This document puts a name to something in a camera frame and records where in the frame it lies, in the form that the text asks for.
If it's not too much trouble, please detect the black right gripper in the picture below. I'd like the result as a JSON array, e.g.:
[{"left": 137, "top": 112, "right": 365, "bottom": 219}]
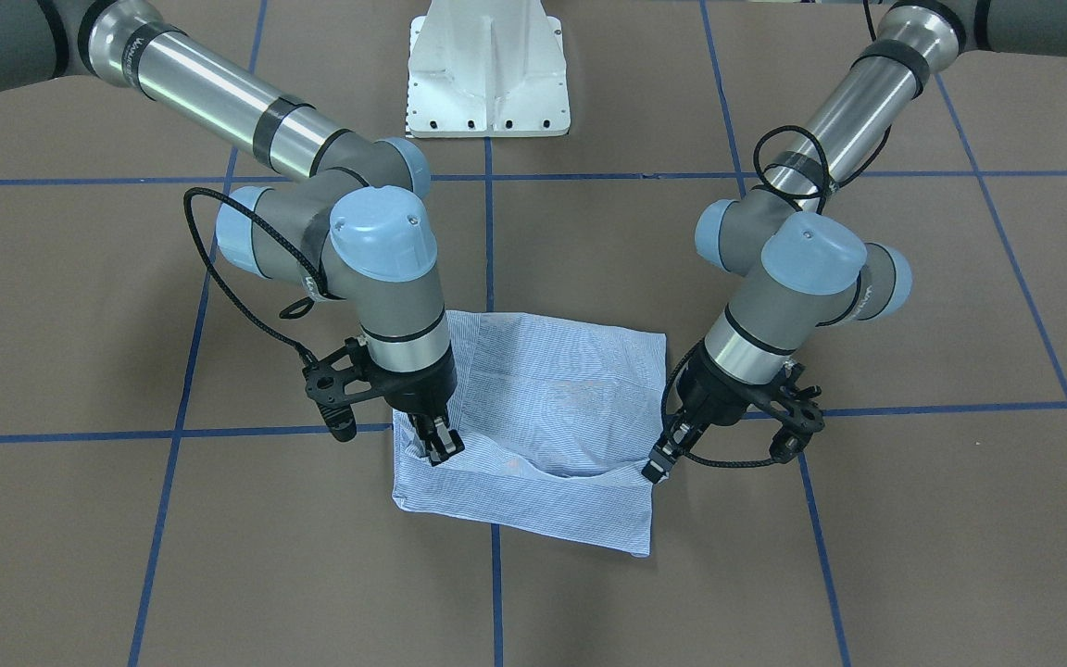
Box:
[{"left": 367, "top": 358, "right": 465, "bottom": 466}]

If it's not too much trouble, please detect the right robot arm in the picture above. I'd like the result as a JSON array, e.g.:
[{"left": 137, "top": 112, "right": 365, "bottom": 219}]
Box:
[{"left": 0, "top": 1, "right": 463, "bottom": 465}]

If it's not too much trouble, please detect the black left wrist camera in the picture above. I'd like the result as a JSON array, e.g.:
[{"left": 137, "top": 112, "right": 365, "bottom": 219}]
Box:
[{"left": 757, "top": 359, "right": 825, "bottom": 464}]

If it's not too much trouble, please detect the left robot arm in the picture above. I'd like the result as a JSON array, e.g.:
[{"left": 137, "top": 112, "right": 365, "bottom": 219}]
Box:
[{"left": 641, "top": 1, "right": 1067, "bottom": 483}]

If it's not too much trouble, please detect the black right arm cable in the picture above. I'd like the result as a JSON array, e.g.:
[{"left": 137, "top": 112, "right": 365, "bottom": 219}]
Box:
[{"left": 184, "top": 187, "right": 321, "bottom": 367}]

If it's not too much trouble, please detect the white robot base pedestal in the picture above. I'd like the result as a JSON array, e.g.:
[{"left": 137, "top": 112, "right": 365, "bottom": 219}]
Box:
[{"left": 404, "top": 1, "right": 572, "bottom": 139}]

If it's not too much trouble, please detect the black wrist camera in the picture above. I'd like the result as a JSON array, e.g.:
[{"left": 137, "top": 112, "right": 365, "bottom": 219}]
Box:
[
  {"left": 300, "top": 338, "right": 383, "bottom": 442},
  {"left": 757, "top": 359, "right": 825, "bottom": 464}
]

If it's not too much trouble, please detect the blue striped button shirt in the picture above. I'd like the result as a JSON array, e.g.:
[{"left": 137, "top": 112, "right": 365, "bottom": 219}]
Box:
[{"left": 391, "top": 309, "right": 668, "bottom": 558}]

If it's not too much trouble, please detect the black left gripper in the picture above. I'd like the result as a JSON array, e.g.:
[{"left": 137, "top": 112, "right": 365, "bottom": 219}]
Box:
[{"left": 641, "top": 342, "right": 780, "bottom": 485}]

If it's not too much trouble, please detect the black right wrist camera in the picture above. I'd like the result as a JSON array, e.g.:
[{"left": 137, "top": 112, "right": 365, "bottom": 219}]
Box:
[{"left": 300, "top": 338, "right": 383, "bottom": 442}]

